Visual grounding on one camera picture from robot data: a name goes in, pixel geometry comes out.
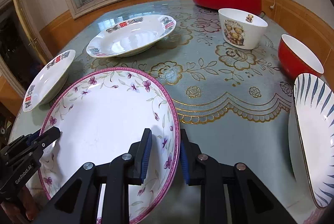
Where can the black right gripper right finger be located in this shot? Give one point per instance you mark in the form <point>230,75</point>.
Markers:
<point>229,194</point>

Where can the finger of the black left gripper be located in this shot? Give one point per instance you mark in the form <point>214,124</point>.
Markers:
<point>23,142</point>
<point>40,141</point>

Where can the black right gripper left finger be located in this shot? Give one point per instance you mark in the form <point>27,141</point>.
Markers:
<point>77,201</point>

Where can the pink floral rimmed plate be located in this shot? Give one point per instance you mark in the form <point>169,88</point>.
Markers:
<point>99,117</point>

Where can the red bowl white inside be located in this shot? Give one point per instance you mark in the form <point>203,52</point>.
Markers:
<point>296,58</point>

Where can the person's left hand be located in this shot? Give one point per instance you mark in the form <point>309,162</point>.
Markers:
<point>14,213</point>

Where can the small white red-patterned plate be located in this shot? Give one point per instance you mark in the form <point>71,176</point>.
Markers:
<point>49,81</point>

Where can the white bowl blue leaf pattern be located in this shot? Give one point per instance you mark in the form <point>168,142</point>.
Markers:
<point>310,135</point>

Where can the large white red-patterned plate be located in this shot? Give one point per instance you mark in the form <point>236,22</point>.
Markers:
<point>131,37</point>

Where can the white teddy bear bowl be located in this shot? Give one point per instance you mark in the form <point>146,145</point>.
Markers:
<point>241,29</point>

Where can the wooden door with handle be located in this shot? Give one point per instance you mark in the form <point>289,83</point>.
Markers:
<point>23,51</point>

